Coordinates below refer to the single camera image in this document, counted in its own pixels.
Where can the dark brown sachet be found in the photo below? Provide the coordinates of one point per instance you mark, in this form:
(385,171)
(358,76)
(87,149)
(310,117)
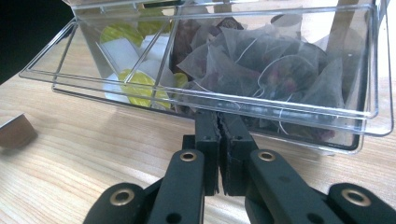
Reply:
(186,40)

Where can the clear plastic compartment box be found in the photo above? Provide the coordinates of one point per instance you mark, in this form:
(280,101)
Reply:
(311,110)

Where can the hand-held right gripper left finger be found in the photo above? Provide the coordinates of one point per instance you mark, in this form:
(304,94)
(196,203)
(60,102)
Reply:
(206,146)

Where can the pile of yellow white sachets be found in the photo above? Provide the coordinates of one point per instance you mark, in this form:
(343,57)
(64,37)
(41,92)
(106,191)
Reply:
(137,84)

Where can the pile of pyramid tea bags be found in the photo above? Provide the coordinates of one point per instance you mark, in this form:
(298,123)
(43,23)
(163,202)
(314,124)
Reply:
(280,71)

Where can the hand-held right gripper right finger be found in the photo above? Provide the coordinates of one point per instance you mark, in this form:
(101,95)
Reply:
(235,155)

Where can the small wooden block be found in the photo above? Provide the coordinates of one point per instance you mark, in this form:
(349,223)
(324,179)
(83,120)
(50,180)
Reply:
(15,132)

